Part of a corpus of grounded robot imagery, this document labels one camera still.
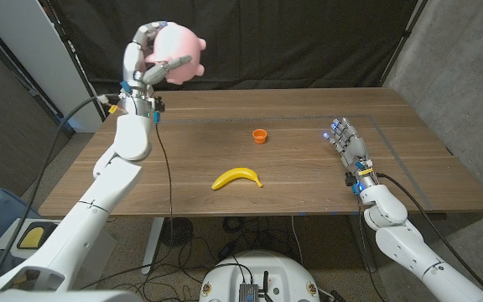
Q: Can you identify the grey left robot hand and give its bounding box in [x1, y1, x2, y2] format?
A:
[117, 20, 193, 122]

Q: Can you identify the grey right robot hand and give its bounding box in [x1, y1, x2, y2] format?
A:
[323, 117, 379, 196]

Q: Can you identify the pink plastic piggy bank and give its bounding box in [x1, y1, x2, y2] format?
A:
[144, 21, 207, 86]

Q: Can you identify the yellow toy banana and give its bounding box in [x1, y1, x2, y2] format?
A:
[210, 167, 264, 191]

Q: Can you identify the black backdrop stand pole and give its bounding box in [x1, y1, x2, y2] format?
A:
[38, 0, 107, 121]
[379, 0, 429, 87]

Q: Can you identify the grey table leg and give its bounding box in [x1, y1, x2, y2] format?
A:
[348, 216, 377, 273]

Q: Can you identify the tall white panel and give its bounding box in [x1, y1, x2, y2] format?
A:
[0, 0, 104, 133]

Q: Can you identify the black backdrop curtain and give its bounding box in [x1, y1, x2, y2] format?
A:
[39, 0, 429, 117]

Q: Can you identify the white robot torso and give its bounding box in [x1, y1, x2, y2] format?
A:
[199, 250, 321, 302]

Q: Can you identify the black round floor fan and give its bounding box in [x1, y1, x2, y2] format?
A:
[160, 216, 195, 248]

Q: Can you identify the white table leg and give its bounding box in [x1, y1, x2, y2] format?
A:
[141, 216, 166, 276]

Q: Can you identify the yellow foot pedal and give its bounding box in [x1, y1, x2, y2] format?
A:
[17, 221, 58, 251]

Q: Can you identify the white pedal platform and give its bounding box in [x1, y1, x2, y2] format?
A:
[0, 217, 117, 290]

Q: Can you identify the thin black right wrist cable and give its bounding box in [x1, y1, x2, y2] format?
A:
[355, 195, 388, 302]

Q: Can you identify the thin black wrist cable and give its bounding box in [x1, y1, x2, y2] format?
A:
[153, 121, 174, 261]
[355, 195, 388, 302]

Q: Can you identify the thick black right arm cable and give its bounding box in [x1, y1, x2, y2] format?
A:
[375, 172, 483, 294]

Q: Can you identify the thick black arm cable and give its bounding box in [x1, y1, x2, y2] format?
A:
[0, 95, 121, 286]
[375, 172, 483, 294]

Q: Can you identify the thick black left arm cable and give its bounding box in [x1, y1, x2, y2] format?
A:
[0, 95, 121, 286]

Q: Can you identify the thin black left wrist cable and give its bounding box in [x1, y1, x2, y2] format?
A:
[153, 121, 174, 261]

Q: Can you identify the black coiled floor cable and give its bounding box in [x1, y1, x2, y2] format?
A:
[223, 216, 247, 234]

